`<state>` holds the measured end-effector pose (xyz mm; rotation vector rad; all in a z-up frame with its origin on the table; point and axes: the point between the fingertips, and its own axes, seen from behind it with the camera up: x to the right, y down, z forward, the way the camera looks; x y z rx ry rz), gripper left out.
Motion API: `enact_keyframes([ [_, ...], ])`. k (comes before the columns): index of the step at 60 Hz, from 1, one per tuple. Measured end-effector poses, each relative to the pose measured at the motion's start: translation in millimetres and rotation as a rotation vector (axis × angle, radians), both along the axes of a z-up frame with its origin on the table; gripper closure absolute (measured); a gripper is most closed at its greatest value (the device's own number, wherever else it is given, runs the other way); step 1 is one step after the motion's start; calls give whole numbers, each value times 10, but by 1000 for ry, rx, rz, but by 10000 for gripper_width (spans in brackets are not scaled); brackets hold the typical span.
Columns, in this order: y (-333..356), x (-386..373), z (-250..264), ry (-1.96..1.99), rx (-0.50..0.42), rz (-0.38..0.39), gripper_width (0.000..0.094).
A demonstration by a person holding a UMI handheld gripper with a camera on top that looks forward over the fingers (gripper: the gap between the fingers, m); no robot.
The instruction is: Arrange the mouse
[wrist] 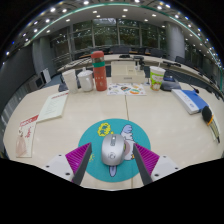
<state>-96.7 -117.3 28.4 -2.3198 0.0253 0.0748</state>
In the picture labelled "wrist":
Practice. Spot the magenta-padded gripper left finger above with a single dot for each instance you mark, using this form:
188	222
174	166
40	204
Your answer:
68	165

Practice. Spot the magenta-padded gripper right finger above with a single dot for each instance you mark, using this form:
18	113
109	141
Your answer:
155	165

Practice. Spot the silver computer mouse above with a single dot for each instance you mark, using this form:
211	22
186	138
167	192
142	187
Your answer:
113	150

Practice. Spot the round teal cartoon mouse pad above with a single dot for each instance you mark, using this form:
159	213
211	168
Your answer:
93	133

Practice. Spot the red and white flyer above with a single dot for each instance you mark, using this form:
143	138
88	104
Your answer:
26	135

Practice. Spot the white leaflet with red header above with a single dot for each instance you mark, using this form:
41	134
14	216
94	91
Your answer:
52	106

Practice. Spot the white printed paper sheet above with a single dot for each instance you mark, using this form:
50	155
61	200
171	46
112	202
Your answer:
217	131

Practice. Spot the blue and white book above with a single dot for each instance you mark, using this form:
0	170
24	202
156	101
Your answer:
191	100

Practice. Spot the colourful sticker sheet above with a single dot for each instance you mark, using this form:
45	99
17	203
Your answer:
126	89

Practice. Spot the black gooseneck microphone console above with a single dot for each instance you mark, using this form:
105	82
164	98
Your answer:
170	85

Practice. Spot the paper cup with green print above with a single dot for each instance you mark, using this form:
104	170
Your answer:
156	79

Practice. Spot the white lidded mug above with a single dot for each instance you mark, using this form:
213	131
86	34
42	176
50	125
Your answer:
86	81

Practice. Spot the grey boxy monitor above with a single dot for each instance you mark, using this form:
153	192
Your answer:
36	83

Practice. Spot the white cardboard box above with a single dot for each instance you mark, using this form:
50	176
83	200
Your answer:
126	72

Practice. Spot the red bottle with green band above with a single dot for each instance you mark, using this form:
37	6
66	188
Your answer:
99	71

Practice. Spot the long curved conference desk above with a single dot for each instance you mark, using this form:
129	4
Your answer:
153	61

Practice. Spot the dark office chairs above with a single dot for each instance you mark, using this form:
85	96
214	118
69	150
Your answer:
133	50

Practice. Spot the ceiling lights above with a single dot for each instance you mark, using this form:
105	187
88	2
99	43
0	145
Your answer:
125	10

